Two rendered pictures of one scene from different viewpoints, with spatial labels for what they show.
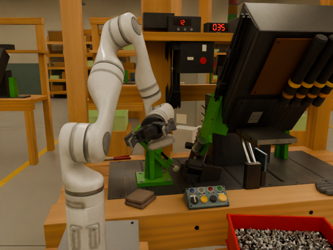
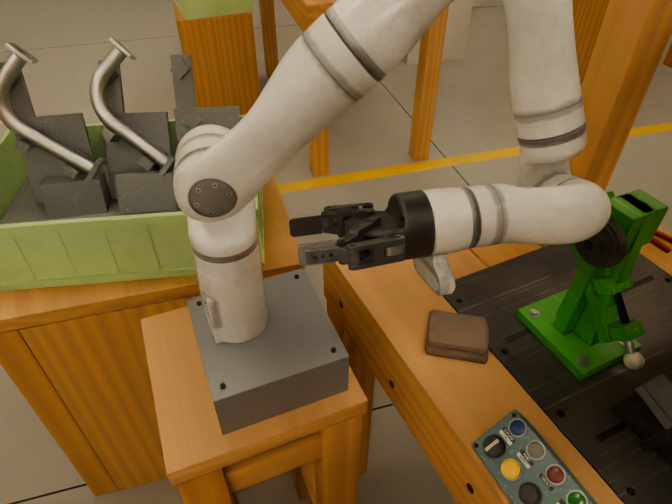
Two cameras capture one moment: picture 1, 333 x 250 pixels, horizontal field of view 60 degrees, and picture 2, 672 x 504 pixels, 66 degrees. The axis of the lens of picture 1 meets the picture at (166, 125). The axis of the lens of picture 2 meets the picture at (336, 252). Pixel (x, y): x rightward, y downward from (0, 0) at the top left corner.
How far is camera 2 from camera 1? 76 cm
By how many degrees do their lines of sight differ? 70
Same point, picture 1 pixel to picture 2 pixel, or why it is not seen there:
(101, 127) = (196, 166)
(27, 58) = not seen: outside the picture
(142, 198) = (442, 338)
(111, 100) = (265, 120)
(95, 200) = (205, 268)
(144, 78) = (515, 84)
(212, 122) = not seen: outside the picture
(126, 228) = (311, 348)
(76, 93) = (620, 28)
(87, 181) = (197, 235)
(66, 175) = not seen: hidden behind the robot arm
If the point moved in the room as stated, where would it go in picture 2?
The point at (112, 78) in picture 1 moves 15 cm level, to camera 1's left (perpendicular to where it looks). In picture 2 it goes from (305, 66) to (277, 20)
